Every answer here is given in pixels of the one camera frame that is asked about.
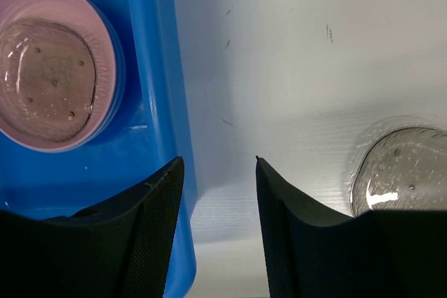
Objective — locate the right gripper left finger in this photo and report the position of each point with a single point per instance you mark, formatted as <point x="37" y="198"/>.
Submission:
<point x="119" y="247"/>

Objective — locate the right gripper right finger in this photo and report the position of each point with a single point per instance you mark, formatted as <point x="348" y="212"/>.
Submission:
<point x="312" y="250"/>

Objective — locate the blue plastic bin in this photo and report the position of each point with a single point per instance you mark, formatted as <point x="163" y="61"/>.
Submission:
<point x="149" y="130"/>

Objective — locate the grey textured glass plate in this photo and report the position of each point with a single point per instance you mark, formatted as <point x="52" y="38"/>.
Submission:
<point x="48" y="78"/>

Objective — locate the pink round plate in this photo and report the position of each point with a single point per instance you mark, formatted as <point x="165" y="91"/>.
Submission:
<point x="80" y="16"/>

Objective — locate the grey glass plate right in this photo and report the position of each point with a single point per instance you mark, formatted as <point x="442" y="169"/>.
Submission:
<point x="398" y="163"/>

